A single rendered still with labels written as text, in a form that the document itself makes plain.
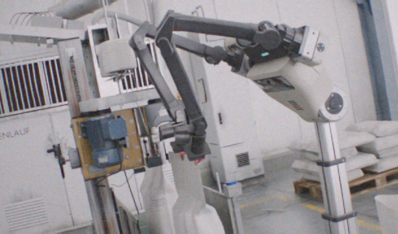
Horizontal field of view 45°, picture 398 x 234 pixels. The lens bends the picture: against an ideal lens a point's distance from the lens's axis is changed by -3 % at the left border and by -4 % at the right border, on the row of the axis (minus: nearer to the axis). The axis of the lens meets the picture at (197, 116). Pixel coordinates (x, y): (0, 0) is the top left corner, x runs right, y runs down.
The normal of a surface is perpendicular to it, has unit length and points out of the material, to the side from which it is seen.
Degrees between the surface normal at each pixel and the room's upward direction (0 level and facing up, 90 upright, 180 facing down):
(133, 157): 90
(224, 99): 90
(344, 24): 90
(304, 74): 90
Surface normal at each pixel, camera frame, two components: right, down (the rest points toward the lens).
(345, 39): 0.29, 0.00
